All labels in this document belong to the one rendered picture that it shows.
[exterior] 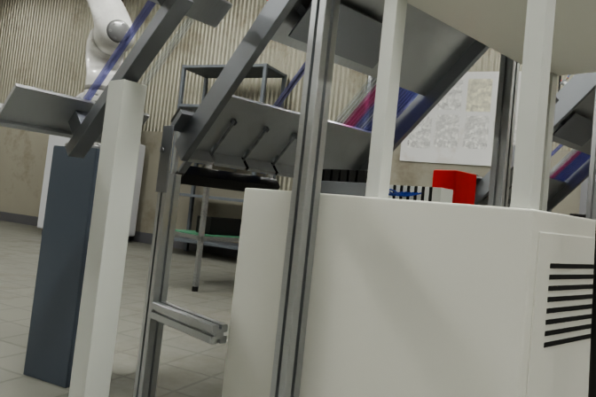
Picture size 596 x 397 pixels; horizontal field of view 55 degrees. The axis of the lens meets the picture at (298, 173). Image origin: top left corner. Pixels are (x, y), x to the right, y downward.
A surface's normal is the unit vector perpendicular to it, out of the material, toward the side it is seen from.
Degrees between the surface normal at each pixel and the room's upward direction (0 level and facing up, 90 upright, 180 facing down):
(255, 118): 136
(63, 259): 90
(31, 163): 90
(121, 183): 90
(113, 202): 90
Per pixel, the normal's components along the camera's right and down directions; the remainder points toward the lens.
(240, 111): 0.40, 0.73
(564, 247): 0.68, 0.03
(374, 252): -0.72, -0.12
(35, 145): -0.43, -0.10
